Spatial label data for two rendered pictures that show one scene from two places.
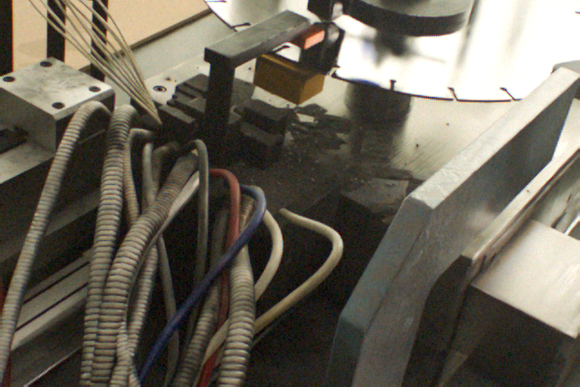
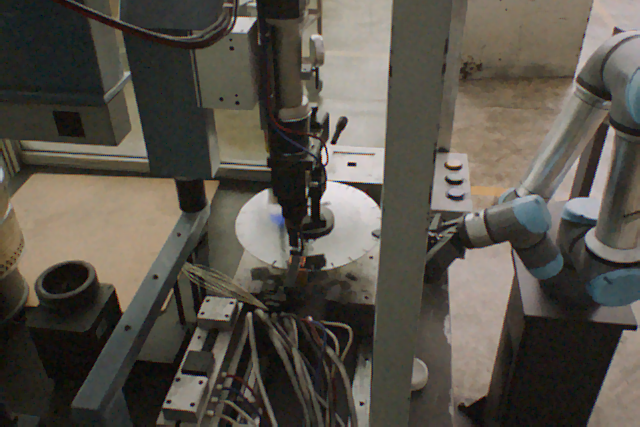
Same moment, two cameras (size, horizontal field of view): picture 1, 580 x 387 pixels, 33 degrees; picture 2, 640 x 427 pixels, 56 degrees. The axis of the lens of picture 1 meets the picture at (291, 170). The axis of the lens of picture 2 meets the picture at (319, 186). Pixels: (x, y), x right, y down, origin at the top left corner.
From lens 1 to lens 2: 0.66 m
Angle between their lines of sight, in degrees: 17
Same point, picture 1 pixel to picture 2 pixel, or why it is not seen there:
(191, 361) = (330, 382)
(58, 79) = (217, 304)
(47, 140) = (227, 328)
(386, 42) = (319, 246)
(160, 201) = (292, 339)
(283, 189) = (313, 312)
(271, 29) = (294, 268)
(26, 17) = (137, 262)
